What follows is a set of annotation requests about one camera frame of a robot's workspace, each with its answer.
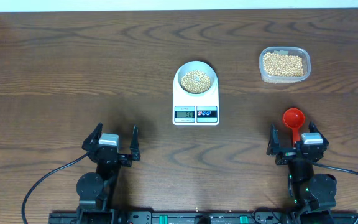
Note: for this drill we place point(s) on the clear plastic soybean container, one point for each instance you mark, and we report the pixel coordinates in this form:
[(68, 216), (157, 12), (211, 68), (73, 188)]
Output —
[(286, 51)]

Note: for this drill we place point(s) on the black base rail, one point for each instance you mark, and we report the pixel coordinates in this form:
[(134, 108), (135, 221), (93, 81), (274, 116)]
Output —
[(263, 216)]

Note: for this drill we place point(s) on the grey round bowl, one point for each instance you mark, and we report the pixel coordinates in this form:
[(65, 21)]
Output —
[(197, 65)]

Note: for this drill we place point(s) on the soybeans pile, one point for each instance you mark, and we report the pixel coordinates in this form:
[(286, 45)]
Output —
[(282, 65)]

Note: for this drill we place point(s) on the red measuring scoop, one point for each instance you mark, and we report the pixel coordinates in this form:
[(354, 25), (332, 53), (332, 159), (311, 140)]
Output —
[(294, 119)]

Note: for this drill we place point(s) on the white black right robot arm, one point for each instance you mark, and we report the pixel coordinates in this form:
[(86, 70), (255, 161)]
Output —
[(314, 194)]

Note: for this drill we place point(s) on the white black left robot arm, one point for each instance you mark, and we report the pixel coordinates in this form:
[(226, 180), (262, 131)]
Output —
[(96, 189)]

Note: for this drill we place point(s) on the white digital kitchen scale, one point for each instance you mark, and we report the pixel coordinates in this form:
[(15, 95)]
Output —
[(195, 110)]

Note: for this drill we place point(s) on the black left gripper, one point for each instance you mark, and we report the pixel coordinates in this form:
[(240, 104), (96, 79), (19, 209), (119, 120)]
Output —
[(135, 156)]

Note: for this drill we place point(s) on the soybeans in bowl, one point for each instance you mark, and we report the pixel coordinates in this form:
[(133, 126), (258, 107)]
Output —
[(195, 82)]

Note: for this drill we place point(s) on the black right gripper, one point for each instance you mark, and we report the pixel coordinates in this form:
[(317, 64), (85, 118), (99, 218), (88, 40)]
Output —
[(274, 147)]

